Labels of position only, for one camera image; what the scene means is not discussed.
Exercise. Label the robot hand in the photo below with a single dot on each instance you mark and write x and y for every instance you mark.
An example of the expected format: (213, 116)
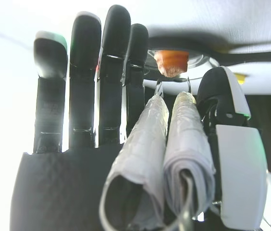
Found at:
(58, 187)

